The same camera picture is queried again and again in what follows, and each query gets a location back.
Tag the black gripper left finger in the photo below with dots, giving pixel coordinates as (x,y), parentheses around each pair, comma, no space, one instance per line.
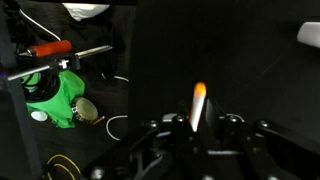
(178,133)

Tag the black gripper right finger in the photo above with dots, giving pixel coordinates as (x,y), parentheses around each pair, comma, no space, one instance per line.
(222,128)

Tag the black table mat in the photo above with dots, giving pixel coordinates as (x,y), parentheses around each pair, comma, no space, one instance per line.
(245,51)

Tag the round metal tin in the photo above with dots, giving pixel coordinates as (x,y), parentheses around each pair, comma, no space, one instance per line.
(84,110)

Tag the green cloth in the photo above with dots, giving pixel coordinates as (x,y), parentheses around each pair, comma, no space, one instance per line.
(49,97)

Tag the white round plate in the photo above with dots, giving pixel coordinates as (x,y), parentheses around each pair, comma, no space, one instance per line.
(309,34)

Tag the crumpled white paper left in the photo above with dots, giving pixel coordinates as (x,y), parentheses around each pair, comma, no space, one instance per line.
(79,11)

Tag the orange-handled bar clamp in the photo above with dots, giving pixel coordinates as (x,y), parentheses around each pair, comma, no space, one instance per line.
(53,57)

